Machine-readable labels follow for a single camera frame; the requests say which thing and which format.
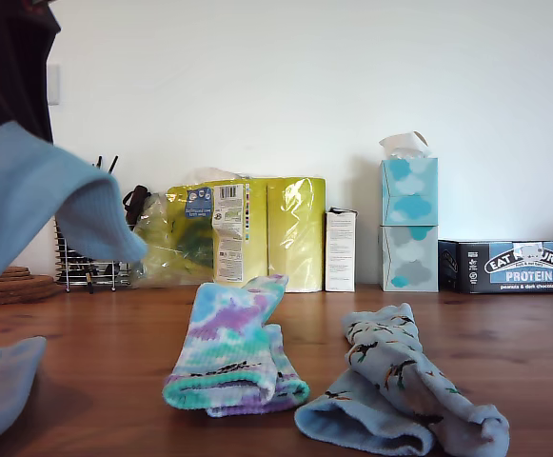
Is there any tie-dye sock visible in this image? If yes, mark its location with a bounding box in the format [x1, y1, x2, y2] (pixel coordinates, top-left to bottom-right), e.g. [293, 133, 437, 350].
[161, 272, 290, 411]
[207, 322, 311, 419]

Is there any black Eat Natural box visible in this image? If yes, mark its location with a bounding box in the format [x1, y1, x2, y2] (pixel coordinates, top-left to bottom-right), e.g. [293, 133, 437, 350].
[436, 238, 553, 295]

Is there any white wall switch plate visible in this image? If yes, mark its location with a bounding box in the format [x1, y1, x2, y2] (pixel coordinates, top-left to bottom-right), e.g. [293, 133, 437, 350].
[47, 64, 62, 107]

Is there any chrome wire utensil rack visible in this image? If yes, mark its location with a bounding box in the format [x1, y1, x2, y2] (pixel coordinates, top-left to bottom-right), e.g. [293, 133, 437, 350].
[54, 216, 132, 291]

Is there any light blue toucan sock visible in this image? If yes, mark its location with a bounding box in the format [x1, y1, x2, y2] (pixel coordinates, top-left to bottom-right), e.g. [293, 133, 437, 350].
[342, 303, 511, 456]
[292, 368, 437, 457]

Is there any plain light blue sock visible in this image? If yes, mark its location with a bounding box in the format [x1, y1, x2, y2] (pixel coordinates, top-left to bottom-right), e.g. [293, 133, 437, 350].
[0, 335, 49, 447]
[0, 120, 149, 307]

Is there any grey cloud tissue box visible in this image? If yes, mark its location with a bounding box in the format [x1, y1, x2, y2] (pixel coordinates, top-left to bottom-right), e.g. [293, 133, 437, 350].
[380, 223, 439, 292]

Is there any blue cloud tissue box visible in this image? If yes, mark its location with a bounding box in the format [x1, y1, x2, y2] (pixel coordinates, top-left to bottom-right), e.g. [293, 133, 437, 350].
[380, 155, 439, 228]

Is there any yellow kitchen roll pack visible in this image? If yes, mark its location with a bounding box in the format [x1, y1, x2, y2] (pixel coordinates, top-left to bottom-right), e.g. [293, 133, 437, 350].
[164, 166, 327, 294]

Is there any dark brown handled utensil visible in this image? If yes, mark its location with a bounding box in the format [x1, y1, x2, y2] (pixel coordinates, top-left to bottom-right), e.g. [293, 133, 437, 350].
[122, 185, 152, 226]

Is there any clear bag with green contents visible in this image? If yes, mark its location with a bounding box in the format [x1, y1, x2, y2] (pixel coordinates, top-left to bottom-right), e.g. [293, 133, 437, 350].
[130, 191, 218, 289]

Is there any white carton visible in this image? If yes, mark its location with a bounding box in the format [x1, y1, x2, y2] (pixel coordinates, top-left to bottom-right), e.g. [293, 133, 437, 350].
[323, 206, 358, 293]

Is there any white tissue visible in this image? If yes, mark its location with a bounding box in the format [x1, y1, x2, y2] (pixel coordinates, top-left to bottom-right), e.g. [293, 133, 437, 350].
[378, 129, 431, 161]

